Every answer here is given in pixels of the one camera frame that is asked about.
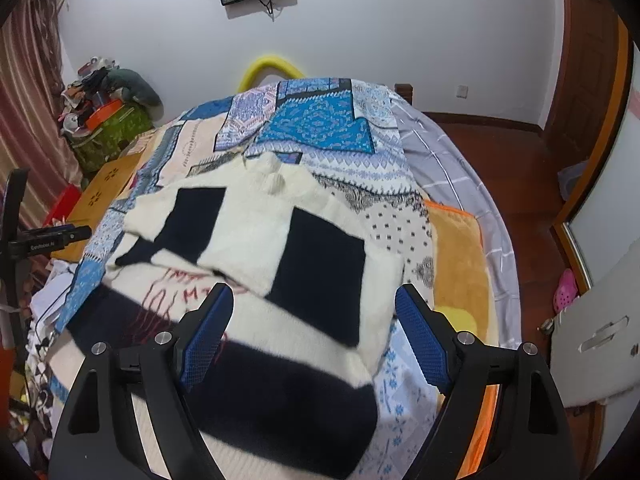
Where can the wood framed white panel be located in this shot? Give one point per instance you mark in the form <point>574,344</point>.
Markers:
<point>610,200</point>

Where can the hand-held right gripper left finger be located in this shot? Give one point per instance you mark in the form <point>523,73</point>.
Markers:
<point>205,345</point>

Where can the grey striped bed sheet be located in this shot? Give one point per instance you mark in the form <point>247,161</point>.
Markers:
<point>450,170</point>

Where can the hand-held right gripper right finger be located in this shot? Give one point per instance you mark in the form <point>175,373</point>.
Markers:
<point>422,340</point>

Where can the yellow foam tube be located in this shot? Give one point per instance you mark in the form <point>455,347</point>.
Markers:
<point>265,60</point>

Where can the wooden bed post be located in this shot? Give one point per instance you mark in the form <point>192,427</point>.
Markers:
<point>404,94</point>

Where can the striped pink curtain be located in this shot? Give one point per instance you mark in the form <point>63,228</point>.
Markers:
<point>30,110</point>

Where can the cream navy striped knit sweater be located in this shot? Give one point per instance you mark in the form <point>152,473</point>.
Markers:
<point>320,260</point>

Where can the blue patchwork blanket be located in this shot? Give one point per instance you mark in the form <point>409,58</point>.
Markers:
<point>320,125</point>

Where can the orange fleece blanket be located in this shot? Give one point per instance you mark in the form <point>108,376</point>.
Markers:
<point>460,270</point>

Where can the grey plush toy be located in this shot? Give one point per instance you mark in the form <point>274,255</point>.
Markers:
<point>137,87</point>

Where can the pink slippers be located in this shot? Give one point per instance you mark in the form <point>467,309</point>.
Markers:
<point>566,292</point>

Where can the grey plastic basin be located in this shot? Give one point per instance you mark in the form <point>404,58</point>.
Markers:
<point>572,180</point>

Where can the brown wooden door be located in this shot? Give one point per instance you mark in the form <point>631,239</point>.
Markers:
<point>590,60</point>

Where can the orange box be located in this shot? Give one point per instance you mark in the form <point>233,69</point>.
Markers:
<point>105,112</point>

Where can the white wall socket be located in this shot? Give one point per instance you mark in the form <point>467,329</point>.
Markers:
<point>462,91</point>

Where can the bamboo folding lap desk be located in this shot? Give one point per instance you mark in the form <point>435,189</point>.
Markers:
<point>100,195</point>

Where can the red plastic bin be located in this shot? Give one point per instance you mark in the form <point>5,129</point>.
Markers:
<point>60,207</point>

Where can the green cloth covered basket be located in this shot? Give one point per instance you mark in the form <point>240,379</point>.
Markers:
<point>115,135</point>

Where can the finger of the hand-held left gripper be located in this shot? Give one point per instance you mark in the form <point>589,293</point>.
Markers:
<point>75,234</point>

